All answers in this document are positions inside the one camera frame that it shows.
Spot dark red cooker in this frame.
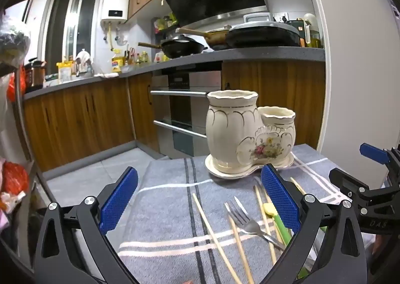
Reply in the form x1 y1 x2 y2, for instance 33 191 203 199
24 58 47 86

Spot yellow oil bottle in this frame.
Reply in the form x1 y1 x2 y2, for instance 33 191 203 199
111 54 123 74

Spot green utensil with yellow tulip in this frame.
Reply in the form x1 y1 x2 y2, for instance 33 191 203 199
263 202 294 245

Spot cream ceramic utensil holder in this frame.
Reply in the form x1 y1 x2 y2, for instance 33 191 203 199
204 90 296 181

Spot clear plastic bag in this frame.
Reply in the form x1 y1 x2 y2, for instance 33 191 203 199
0 15 32 66

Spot stainless steel oven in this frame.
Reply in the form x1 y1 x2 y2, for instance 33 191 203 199
150 70 223 160

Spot dark green kettle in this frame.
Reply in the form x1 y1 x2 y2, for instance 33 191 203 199
286 19 310 38

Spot black wok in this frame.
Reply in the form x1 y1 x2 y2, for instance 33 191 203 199
138 38 208 60

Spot wooden base cabinet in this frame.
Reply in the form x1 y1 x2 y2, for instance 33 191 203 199
221 60 326 150

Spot yellow bag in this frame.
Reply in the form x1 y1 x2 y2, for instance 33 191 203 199
56 61 73 83

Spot spice jar shelf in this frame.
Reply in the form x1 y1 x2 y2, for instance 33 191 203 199
152 12 179 35

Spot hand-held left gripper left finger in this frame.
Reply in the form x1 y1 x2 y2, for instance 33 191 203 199
34 166 140 284

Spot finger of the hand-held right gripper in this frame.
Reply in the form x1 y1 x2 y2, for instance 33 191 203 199
359 143 400 178
329 168 400 210

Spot white jug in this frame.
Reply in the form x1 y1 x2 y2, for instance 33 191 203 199
304 13 320 47

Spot white rag on faucet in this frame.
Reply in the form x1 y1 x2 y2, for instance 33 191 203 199
75 49 94 77

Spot grey plaid tablecloth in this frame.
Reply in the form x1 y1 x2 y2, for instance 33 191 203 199
117 143 352 284

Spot metal fork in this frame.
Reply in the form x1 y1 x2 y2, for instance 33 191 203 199
224 201 286 252

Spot window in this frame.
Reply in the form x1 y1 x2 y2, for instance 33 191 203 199
44 0 101 69

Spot red plastic bag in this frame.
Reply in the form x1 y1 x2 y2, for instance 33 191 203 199
6 65 26 103

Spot black pan with grey lid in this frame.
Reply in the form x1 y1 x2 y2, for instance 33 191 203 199
225 20 302 49

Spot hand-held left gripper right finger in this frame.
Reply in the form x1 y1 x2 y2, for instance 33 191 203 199
261 163 367 284

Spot white water heater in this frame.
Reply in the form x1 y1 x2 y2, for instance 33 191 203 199
100 0 131 24

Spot grey kitchen countertop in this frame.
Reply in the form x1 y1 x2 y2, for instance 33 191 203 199
23 46 326 100

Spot red snack bags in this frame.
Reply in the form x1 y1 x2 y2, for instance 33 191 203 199
0 160 30 213

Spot row of condiment bottles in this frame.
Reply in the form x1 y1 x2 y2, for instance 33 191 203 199
123 47 151 66

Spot yellow pan with wooden handle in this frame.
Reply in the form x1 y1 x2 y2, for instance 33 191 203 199
175 24 233 49

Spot wooden base cabinets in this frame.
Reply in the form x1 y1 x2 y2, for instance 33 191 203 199
23 73 160 172

